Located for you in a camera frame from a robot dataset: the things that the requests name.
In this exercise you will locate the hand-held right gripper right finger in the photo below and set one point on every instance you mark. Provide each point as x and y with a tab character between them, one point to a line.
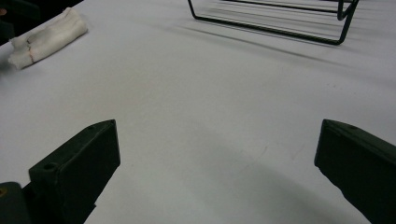
361	168

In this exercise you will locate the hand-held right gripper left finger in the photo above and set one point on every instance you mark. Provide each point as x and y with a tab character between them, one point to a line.
77	168

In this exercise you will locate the white towel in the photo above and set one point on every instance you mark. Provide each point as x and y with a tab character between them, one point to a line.
51	37

